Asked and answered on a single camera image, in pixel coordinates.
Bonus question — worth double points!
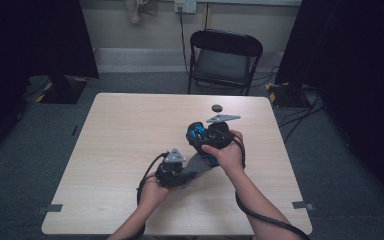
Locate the beige hanging cloth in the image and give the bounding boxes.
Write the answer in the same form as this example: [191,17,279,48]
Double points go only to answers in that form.
[123,0,159,24]

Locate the person's left hand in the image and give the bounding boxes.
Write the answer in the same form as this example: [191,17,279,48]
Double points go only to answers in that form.
[139,173,171,212]

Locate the wide black curtain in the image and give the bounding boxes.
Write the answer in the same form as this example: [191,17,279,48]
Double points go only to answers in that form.
[0,0,100,161]

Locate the white wall socket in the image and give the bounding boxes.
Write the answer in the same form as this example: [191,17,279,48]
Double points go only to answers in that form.
[174,0,198,14]

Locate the grey tape strip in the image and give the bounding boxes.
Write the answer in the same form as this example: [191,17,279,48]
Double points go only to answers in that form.
[292,200,315,212]
[37,203,64,215]

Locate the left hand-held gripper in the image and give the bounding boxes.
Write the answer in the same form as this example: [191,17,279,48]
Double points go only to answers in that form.
[154,148,187,188]

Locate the black wall socket cable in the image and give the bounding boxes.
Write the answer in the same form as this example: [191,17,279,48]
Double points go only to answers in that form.
[178,8,191,76]

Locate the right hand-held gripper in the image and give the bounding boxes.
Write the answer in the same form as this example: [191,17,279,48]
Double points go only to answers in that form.
[206,113,242,149]

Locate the black folding chair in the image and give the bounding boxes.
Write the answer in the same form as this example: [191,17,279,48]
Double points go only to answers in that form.
[187,28,264,97]

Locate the black floor cables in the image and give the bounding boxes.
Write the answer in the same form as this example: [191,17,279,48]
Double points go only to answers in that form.
[251,66,324,144]

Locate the person's right hand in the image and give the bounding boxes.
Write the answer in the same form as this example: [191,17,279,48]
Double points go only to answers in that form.
[201,129,246,178]

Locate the tall black curtain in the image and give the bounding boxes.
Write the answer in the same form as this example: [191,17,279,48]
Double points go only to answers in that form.
[274,0,384,214]

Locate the blue and black toy car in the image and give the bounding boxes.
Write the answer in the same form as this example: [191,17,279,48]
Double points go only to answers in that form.
[185,121,221,168]

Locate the black stand base yellow tape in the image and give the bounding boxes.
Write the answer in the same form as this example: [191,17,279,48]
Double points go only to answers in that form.
[265,82,311,108]

